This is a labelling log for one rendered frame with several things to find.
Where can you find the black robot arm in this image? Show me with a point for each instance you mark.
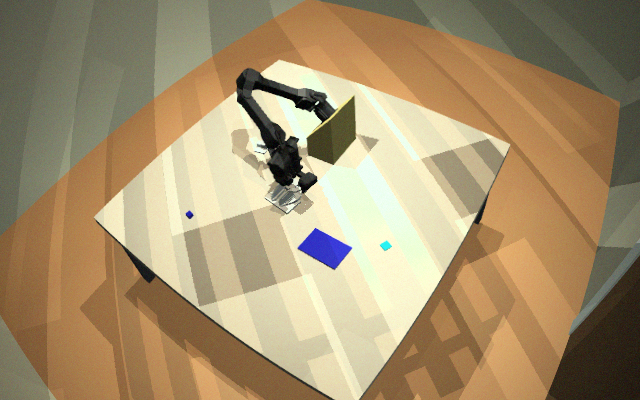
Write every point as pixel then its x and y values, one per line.
pixel 272 134

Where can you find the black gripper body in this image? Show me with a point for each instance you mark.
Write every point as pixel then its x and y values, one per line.
pixel 307 180

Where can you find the blue flat rectangular plate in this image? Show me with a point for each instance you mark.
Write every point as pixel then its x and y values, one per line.
pixel 325 248

